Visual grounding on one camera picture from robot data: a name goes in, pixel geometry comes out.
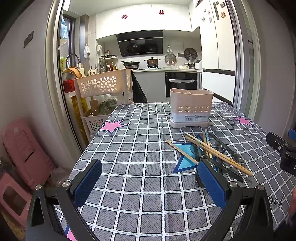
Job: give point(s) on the kitchen faucet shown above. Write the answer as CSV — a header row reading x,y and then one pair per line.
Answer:
x,y
73,60

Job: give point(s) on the built-in black oven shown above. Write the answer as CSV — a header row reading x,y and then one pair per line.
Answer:
x,y
181,80

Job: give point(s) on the white refrigerator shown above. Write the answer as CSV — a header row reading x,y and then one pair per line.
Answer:
x,y
213,20

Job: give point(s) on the black wok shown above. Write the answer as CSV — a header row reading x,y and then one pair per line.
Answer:
x,y
133,65

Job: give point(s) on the plain bamboo chopstick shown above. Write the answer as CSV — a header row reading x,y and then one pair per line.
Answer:
x,y
216,153
205,141
182,152

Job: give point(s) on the black plastic spoon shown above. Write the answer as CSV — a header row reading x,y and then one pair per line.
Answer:
x,y
215,162
222,147

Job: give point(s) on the grey checkered tablecloth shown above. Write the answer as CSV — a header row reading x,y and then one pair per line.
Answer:
x,y
148,191

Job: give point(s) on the brown cooking pot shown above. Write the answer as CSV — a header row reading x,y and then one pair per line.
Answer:
x,y
152,62

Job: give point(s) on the black hanging bag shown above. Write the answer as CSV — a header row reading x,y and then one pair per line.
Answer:
x,y
138,94

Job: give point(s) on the black range hood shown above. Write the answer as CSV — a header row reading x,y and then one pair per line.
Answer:
x,y
146,42

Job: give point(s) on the beige plastic storage cart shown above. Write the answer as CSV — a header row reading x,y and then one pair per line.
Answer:
x,y
94,89

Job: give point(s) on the pink plastic utensil holder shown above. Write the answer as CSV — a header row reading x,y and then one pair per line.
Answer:
x,y
190,107

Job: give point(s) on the person's right hand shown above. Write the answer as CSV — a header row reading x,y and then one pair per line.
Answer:
x,y
292,208

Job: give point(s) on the blue floral bamboo chopstick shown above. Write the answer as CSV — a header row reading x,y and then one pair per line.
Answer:
x,y
208,141

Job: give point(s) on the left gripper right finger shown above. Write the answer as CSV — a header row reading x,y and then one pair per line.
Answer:
x,y
215,183

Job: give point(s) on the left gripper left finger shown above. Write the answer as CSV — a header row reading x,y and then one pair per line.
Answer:
x,y
83,183

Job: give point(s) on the pink plastic stool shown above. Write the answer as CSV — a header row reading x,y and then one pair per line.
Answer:
x,y
32,164

